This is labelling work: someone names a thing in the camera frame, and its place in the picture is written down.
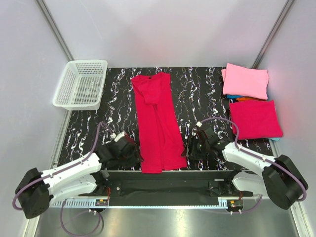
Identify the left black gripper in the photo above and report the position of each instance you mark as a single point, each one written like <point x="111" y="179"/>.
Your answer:
<point x="136" y="157"/>

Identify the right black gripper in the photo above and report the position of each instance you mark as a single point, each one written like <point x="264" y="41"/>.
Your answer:
<point x="192" y="141"/>

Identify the crimson t shirt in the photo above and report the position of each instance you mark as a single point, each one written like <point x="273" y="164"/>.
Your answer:
<point x="161" y="143"/>
<point x="255" y="119"/>

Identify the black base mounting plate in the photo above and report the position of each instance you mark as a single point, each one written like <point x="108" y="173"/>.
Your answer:
<point x="169" y="188"/>

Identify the folded blue t shirt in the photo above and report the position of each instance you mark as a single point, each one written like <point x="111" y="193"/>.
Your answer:
<point x="233" y="96"/>

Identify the white plastic basket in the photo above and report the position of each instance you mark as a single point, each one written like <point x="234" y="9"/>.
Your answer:
<point x="81" y="85"/>

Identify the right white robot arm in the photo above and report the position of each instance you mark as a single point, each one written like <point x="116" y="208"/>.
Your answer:
<point x="274" y="177"/>

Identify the folded orange t shirt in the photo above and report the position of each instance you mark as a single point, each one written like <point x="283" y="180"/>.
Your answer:
<point x="245" y="98"/>

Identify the black marble pattern mat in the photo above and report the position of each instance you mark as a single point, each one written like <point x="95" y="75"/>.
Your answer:
<point x="197" y="95"/>

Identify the folded pink t shirt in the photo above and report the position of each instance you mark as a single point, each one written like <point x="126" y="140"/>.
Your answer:
<point x="246" y="82"/>

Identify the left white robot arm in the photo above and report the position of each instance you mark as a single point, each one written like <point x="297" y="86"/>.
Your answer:
<point x="88" y="175"/>

